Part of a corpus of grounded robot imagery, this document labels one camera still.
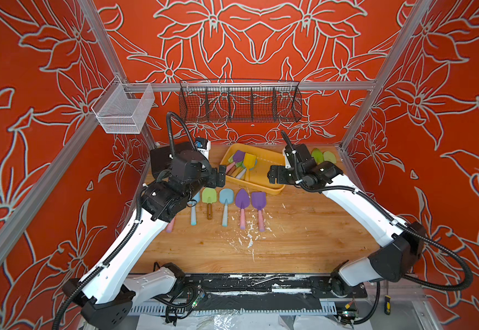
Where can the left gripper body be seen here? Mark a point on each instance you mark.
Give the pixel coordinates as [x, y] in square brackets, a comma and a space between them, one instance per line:
[210, 177]

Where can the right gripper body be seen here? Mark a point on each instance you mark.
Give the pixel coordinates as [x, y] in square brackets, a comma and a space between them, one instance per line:
[279, 175]

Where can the light blue shovel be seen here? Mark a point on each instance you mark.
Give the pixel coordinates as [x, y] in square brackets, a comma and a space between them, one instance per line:
[226, 198]
[193, 203]

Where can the purple pointed shovel pink handle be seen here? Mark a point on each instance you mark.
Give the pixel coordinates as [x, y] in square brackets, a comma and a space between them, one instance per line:
[242, 201]

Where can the pale green shovel wooden handle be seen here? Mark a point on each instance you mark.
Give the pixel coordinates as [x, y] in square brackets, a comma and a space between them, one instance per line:
[329, 156]

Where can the purple scoop shovel pink handle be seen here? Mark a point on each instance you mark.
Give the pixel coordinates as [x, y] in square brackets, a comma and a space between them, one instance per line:
[170, 226]

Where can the purple square shovel pink handle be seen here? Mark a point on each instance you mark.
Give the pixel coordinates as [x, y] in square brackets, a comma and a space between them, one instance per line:
[236, 159]

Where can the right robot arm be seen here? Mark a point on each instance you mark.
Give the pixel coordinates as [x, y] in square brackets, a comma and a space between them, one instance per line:
[400, 243]

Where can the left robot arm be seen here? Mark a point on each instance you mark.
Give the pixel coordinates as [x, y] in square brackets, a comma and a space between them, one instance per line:
[106, 293]

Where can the yellow plastic storage box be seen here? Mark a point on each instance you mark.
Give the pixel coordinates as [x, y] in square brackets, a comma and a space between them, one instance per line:
[258, 176]

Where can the black plastic tool case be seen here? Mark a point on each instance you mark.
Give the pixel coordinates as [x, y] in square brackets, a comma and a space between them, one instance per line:
[160, 157]

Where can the black wire wall basket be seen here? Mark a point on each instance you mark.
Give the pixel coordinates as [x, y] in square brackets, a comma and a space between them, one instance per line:
[223, 101]

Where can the white mesh wall basket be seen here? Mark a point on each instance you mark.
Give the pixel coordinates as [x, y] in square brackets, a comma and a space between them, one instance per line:
[123, 108]

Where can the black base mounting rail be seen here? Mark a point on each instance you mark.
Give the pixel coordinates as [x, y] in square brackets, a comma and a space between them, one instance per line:
[316, 285]

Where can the white cable duct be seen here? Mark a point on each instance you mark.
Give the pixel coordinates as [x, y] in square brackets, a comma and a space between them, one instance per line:
[325, 308]

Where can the yellow handled screwdriver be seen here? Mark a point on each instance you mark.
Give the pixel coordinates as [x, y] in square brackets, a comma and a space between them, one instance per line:
[387, 305]

